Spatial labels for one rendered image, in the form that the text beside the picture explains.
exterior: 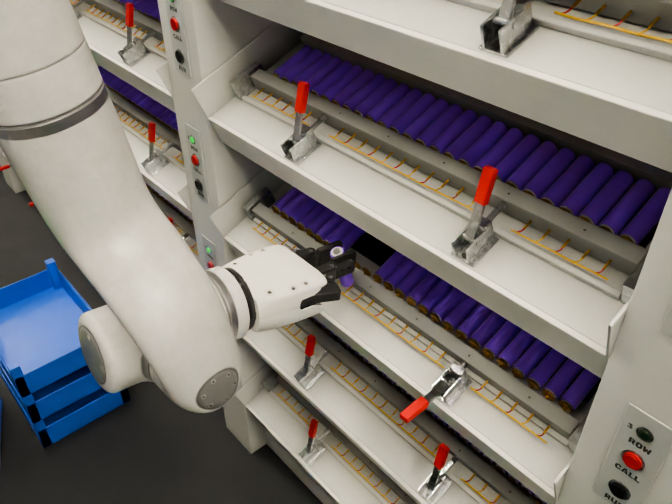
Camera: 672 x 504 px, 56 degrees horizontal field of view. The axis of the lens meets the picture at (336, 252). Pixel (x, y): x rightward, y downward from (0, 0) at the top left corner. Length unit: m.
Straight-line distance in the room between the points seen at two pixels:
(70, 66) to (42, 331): 1.10
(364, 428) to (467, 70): 0.59
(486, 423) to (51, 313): 1.10
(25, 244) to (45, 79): 1.69
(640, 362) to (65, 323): 1.25
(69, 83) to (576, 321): 0.44
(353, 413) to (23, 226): 1.51
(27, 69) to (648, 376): 0.50
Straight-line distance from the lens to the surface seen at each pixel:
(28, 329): 1.57
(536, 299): 0.59
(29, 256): 2.10
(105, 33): 1.26
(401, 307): 0.80
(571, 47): 0.52
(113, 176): 0.53
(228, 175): 0.97
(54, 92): 0.49
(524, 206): 0.62
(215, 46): 0.89
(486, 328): 0.77
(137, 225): 0.55
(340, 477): 1.16
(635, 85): 0.49
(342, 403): 1.00
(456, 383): 0.74
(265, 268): 0.73
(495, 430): 0.74
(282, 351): 1.08
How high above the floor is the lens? 1.14
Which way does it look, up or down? 37 degrees down
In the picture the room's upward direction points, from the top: straight up
